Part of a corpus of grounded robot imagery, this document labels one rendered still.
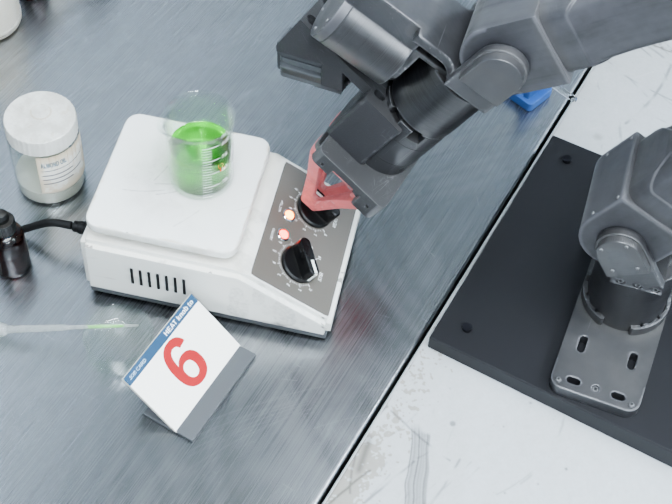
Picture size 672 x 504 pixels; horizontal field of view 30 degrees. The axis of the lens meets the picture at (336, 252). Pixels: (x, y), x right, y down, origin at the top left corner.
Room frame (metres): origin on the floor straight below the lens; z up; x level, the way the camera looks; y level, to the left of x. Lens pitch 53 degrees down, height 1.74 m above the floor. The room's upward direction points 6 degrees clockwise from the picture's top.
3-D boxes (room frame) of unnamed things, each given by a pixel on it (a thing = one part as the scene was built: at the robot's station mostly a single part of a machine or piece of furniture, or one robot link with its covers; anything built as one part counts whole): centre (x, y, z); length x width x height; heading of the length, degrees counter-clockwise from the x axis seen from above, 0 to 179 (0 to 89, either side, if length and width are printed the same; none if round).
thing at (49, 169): (0.68, 0.25, 0.94); 0.06 x 0.06 x 0.08
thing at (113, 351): (0.52, 0.16, 0.91); 0.06 x 0.06 x 0.02
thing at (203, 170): (0.62, 0.11, 1.02); 0.06 x 0.05 x 0.08; 123
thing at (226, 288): (0.62, 0.10, 0.94); 0.22 x 0.13 x 0.08; 83
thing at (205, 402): (0.49, 0.10, 0.92); 0.09 x 0.06 x 0.04; 155
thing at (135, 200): (0.62, 0.13, 0.98); 0.12 x 0.12 x 0.01; 83
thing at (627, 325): (0.59, -0.23, 0.96); 0.20 x 0.07 x 0.08; 163
